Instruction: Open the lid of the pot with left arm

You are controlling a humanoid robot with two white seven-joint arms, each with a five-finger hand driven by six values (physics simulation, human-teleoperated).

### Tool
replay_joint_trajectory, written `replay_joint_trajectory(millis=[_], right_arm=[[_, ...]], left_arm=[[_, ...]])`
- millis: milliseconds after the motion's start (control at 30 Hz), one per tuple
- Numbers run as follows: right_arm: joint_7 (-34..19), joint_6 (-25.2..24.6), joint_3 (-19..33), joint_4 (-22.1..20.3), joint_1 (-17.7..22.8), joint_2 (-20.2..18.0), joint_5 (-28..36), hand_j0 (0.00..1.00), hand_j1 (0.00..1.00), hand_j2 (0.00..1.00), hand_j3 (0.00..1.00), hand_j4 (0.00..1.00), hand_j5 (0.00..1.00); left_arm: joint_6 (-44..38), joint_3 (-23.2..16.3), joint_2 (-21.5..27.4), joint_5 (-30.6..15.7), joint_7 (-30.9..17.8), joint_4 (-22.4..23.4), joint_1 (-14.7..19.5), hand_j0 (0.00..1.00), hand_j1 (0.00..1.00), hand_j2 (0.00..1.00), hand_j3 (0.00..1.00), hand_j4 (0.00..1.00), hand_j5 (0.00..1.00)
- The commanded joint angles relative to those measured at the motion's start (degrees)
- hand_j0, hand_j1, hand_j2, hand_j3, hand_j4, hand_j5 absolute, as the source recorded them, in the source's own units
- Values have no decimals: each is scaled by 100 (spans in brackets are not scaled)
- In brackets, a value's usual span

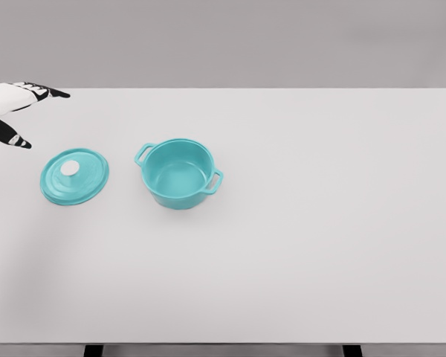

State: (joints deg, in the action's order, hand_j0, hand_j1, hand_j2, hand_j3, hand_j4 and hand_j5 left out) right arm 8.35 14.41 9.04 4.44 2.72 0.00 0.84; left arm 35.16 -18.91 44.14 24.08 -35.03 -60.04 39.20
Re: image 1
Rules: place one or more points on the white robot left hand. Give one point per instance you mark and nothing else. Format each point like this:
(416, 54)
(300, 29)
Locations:
(3, 98)

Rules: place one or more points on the teal pot lid white knob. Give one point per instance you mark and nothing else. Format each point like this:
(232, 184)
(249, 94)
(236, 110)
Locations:
(74, 176)

